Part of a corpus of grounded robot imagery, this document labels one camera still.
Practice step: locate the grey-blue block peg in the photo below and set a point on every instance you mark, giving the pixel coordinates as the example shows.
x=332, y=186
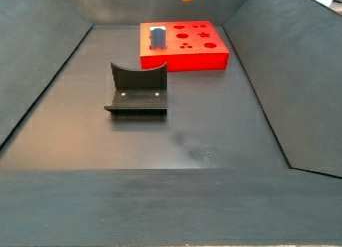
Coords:
x=157, y=37

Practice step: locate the black curved holder stand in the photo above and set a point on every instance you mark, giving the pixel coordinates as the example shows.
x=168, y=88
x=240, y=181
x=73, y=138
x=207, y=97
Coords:
x=140, y=89

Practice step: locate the red shape sorting board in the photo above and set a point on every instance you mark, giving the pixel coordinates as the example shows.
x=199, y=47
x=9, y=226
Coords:
x=194, y=47

